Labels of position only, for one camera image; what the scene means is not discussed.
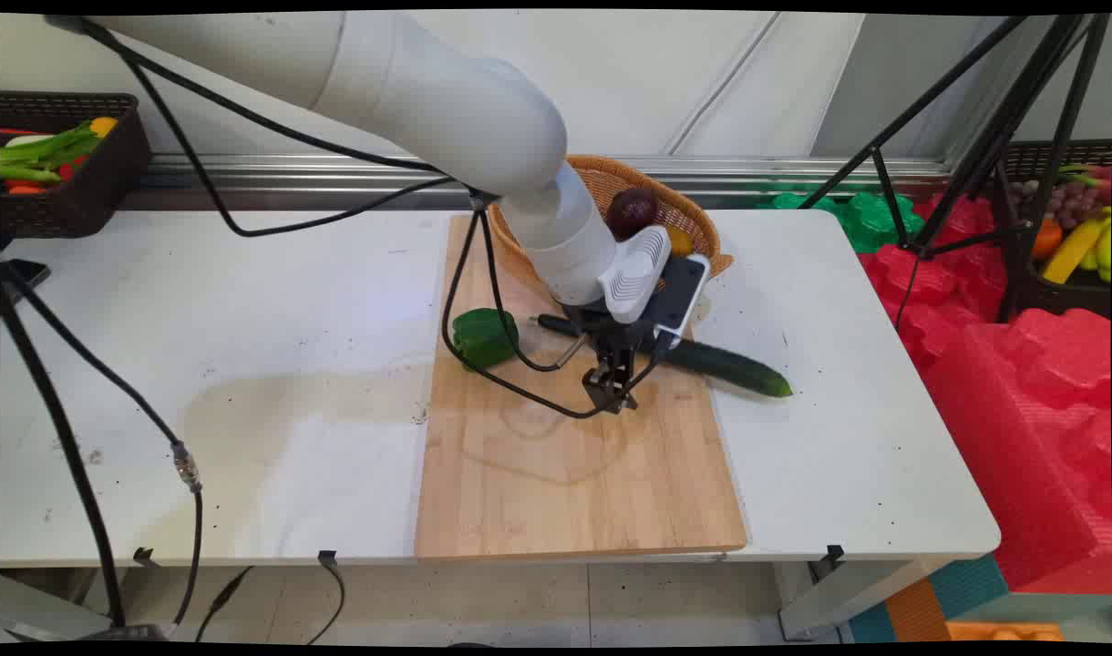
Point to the orange carrot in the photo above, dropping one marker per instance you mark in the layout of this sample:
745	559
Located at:
24	188

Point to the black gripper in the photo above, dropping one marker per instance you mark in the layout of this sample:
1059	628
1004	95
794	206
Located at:
615	335

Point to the white table leg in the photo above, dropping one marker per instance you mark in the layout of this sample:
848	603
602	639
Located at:
839	597

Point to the round orange fruit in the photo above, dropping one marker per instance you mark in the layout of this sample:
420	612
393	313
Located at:
1046	240

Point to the dark purple red onion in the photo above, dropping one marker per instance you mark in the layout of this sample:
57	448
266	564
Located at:
631	211

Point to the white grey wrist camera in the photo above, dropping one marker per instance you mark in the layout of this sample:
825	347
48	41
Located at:
636	273

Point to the small red foam block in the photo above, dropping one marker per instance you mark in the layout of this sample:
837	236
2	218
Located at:
930	292

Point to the black basket with vegetables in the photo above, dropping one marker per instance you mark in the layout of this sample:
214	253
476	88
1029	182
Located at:
109	178

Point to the teal orange foam block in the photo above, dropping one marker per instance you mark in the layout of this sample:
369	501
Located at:
966	592

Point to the small red vegetable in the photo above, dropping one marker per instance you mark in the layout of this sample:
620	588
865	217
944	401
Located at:
69	168

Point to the yellow banana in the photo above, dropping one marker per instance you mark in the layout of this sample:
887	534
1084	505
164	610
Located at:
1071	251

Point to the black phone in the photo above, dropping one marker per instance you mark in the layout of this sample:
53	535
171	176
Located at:
27	271

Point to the black tripod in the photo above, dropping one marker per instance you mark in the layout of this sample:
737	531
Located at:
1021	100

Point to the green foam piece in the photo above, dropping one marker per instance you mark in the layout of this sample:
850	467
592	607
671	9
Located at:
870	219

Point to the flat orange foam piece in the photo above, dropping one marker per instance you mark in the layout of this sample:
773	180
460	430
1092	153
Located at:
1003	631

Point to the green leafy vegetable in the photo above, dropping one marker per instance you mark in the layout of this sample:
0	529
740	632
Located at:
41	153

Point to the long dark green cucumber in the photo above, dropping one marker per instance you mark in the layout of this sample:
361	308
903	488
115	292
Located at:
738	372

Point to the yellow orange fruit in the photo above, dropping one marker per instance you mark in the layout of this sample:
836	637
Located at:
680	242

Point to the black basket with fruit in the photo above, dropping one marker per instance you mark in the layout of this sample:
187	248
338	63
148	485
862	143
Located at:
1034	292

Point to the aluminium wall rail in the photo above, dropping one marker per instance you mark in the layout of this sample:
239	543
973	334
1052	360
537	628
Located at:
793	173

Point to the purple grape bunch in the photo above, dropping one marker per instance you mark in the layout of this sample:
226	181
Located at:
1062	202

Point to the small yellow pepper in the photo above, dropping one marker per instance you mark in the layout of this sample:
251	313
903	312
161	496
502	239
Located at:
104	126

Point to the green bell pepper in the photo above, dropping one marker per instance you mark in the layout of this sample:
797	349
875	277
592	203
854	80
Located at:
483	339

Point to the large red foam block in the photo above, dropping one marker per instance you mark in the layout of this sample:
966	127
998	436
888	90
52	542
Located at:
1021	437

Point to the grey metal base plate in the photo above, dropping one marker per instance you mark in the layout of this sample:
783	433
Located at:
46	615

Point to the wooden cutting board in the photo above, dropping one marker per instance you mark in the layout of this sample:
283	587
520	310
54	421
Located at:
565	492

